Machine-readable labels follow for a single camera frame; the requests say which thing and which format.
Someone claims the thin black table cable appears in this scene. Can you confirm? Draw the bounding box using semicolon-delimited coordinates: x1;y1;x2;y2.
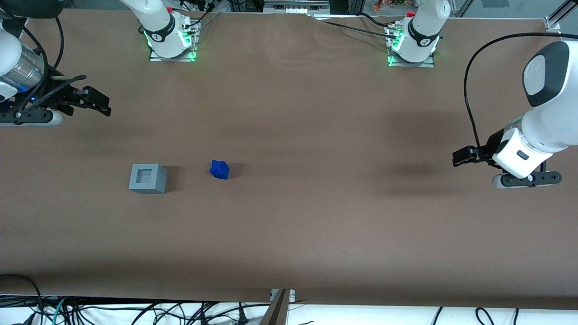
312;16;399;38

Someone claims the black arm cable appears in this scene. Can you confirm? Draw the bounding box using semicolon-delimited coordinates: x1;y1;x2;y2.
11;16;87;119
464;32;578;164

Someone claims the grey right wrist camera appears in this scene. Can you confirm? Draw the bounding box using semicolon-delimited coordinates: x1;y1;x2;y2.
0;110;63;127

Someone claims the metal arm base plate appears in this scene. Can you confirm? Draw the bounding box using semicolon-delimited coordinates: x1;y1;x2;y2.
149;43;198;63
387;52;436;69

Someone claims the small metal bracket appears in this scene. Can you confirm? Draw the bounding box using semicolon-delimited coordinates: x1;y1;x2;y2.
269;288;297;302

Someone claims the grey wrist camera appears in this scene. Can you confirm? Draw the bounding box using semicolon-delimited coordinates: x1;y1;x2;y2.
491;171;563;190
0;110;63;127

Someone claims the teal floor cable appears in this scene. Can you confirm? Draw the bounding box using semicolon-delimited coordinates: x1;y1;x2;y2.
51;297;69;325

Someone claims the aluminium profile post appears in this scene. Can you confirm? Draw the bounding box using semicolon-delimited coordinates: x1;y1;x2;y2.
259;289;291;325

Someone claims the blue plastic part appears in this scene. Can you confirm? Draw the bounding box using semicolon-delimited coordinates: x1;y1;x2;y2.
210;159;230;181

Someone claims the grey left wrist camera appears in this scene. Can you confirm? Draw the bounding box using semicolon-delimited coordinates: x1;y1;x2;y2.
491;171;563;190

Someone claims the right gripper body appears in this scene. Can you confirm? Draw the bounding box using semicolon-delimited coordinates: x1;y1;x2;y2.
0;81;76;112

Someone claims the thick black table cable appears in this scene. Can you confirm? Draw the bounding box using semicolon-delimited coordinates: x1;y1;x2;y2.
359;12;398;28

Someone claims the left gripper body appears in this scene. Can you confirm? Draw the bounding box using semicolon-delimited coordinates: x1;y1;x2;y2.
491;128;554;180

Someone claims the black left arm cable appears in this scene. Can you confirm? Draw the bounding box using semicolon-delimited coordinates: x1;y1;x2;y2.
464;32;578;164

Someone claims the brown table cover sheet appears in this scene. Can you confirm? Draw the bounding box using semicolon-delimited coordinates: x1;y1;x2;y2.
0;8;578;311

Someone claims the black looped floor cable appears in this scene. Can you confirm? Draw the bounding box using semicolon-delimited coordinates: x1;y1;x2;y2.
0;274;45;325

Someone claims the gray cube base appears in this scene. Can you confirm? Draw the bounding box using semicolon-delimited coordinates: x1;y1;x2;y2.
128;163;168;195

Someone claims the white power strip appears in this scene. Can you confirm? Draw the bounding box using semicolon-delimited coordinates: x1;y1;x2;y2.
263;0;331;14

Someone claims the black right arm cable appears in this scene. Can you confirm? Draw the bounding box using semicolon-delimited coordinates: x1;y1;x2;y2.
11;16;87;119

